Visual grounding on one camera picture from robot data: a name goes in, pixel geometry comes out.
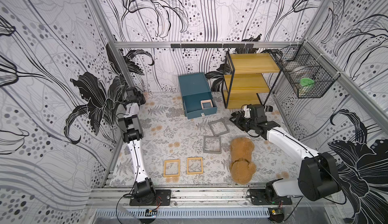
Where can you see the wooden black-framed shelf rack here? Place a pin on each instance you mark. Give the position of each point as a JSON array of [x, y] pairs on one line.
[[249, 78]]

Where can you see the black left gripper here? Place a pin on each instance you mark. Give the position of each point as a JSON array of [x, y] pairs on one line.
[[140, 102]]

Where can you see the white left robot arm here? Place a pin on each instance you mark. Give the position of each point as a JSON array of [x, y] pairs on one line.
[[143, 191]]

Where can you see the brown teddy bear plush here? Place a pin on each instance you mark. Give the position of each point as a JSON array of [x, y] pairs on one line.
[[242, 168]]

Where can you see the teal yellow drawer cabinet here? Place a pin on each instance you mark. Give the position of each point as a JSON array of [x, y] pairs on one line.
[[194, 88]]

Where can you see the black wire wall basket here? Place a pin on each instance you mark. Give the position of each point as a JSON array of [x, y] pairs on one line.
[[293, 56]]

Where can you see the black white striped sock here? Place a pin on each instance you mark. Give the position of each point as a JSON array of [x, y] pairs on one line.
[[268, 108]]

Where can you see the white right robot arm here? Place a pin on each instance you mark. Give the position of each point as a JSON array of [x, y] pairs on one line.
[[318, 176]]

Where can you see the pink square brooch box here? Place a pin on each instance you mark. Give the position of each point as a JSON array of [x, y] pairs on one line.
[[205, 104]]

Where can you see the green lidded cup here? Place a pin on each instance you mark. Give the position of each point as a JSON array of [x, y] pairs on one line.
[[306, 85]]

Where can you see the black wall hook bar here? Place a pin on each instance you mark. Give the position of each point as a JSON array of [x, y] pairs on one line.
[[208, 45]]

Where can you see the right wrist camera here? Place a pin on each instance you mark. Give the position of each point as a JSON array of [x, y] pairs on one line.
[[247, 112]]

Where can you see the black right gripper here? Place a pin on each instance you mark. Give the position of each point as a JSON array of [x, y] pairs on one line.
[[242, 120]]

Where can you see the yellow square brooch box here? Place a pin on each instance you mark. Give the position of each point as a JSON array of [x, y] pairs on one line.
[[195, 166], [171, 168]]

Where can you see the white bowl in basket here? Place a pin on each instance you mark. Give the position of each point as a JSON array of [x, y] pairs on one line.
[[300, 71]]

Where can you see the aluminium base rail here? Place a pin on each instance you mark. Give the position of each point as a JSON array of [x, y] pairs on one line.
[[197, 196]]

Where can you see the grey square brooch box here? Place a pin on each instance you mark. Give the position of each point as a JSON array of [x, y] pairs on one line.
[[212, 145], [218, 127]]

